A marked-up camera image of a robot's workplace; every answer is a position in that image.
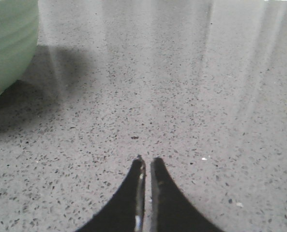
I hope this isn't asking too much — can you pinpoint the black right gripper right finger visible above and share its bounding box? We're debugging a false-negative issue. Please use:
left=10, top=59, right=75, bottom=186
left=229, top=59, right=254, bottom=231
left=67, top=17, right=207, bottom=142
left=151, top=158, right=221, bottom=232

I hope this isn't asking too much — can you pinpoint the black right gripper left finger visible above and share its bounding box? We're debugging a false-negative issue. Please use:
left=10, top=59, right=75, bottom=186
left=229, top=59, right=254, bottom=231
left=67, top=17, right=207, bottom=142
left=78, top=155, right=146, bottom=232

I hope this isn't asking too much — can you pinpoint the green ribbed bowl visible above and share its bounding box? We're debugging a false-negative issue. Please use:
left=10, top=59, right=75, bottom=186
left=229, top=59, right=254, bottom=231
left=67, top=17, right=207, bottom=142
left=0, top=0, right=39, bottom=95

